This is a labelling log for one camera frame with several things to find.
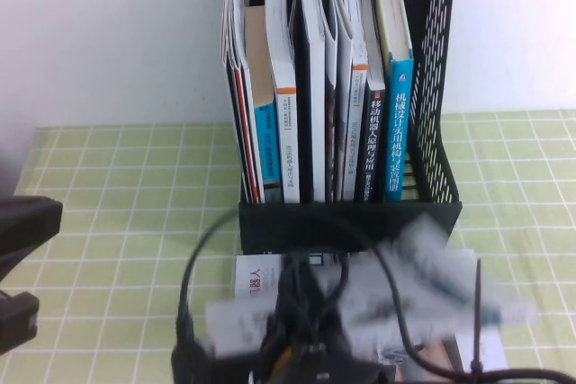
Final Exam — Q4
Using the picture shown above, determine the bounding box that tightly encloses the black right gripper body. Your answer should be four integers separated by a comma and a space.
215, 338, 388, 384

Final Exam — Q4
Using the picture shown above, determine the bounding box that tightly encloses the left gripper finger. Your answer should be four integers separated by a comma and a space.
0, 291, 41, 356
0, 196, 63, 282

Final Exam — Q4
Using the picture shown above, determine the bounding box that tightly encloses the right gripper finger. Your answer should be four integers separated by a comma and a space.
272, 255, 332, 347

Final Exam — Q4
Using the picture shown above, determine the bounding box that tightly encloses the white car suspension book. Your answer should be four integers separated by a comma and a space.
204, 210, 539, 361

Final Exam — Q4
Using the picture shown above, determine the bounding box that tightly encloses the black perforated book holder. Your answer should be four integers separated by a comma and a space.
220, 0, 464, 254

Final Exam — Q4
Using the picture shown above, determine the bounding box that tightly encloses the white book orange band spine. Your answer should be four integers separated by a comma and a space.
263, 0, 301, 204
339, 0, 371, 202

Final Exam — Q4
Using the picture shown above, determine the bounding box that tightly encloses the brown topped blue spine book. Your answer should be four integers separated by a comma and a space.
242, 4, 283, 204

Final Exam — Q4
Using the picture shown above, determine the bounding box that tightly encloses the large white black cover book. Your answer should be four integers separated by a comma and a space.
299, 0, 328, 203

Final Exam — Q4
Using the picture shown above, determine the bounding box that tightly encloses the black spine robot book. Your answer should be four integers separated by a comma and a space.
354, 0, 387, 203

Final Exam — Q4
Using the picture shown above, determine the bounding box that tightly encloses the blue spine mechanical design book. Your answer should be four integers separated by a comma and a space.
372, 0, 415, 204

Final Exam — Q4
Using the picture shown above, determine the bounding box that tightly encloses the grey AgileX robotics brochure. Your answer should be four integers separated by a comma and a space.
232, 248, 508, 384

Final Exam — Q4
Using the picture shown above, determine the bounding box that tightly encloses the green checkered tablecloth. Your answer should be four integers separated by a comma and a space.
0, 109, 576, 384

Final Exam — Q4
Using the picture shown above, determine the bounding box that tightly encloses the thin orange spine magazine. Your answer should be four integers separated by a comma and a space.
227, 0, 266, 204

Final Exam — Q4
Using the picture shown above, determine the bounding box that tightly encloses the curved white magazine dark cover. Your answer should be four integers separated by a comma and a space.
317, 0, 355, 203

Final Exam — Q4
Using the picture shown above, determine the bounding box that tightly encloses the thin black spine magazine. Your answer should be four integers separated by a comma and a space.
220, 0, 251, 203

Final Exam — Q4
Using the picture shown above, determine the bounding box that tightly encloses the black right camera cable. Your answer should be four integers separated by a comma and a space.
173, 210, 576, 384

